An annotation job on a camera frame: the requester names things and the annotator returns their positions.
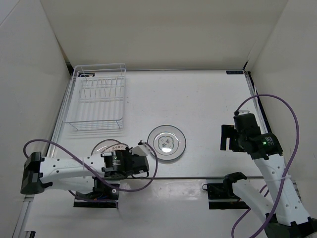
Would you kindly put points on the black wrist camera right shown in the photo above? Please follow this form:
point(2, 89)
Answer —
point(246, 123)

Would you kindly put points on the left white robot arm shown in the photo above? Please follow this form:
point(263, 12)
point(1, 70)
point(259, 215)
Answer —
point(41, 173)

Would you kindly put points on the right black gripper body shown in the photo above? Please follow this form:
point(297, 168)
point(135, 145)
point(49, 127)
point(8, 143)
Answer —
point(237, 146)

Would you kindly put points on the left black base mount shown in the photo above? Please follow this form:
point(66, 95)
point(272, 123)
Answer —
point(102, 197)

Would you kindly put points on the pink rimmed plate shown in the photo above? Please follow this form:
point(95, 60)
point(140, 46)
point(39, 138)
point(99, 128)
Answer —
point(114, 147)

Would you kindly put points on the green rimmed white plate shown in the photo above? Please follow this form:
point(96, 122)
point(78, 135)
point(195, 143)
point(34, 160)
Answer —
point(169, 143)

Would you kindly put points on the white wire dish rack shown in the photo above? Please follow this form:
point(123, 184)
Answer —
point(97, 98)

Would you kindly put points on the orange patterned plate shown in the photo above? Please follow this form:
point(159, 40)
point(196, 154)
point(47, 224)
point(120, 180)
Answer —
point(102, 145)

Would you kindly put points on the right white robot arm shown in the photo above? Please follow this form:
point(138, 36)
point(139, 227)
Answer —
point(284, 216)

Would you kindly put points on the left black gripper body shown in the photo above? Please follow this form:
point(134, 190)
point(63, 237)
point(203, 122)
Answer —
point(126, 153)

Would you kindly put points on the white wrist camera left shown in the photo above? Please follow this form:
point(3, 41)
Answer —
point(142, 149)

